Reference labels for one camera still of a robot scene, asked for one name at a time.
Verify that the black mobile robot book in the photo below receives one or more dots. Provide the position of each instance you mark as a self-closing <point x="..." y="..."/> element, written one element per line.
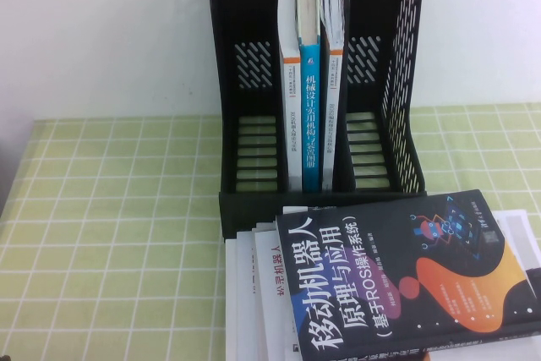
<point x="380" y="272"/>

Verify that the white spine book orange band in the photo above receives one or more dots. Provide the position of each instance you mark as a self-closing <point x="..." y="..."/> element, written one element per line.
<point x="291" y="124"/>
<point x="331" y="124"/>

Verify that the blue spine hardcover book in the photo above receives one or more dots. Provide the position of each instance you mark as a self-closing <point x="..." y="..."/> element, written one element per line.
<point x="311" y="124"/>

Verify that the black plastic book holder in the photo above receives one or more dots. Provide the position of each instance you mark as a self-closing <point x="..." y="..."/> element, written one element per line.
<point x="249" y="213"/>

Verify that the white autonomous driving book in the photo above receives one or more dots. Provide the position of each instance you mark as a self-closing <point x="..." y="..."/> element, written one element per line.
<point x="294" y="337"/>

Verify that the white brochure red title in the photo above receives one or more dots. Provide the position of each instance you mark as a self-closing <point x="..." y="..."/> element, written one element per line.
<point x="268" y="285"/>

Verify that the plain white booklet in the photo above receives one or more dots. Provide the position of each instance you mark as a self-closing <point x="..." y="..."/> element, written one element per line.
<point x="247" y="314"/>
<point x="231" y="314"/>

